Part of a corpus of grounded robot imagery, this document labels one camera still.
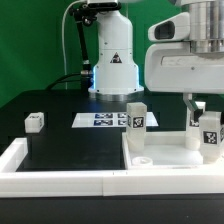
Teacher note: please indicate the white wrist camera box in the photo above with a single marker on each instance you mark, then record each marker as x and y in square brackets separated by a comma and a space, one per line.
[176, 28]

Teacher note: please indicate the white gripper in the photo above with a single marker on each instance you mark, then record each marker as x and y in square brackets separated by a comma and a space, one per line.
[171, 67]

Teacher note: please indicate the white sheet with tags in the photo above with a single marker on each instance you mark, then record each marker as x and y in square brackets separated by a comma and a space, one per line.
[107, 119]

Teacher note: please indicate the white square table top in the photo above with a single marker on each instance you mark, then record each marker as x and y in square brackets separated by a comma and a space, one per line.
[167, 150]

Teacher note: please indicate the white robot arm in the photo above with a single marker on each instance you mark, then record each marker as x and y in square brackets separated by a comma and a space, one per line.
[116, 74]

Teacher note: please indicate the white U-shaped obstacle fence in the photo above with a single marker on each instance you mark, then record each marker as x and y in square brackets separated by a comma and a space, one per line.
[206, 179]

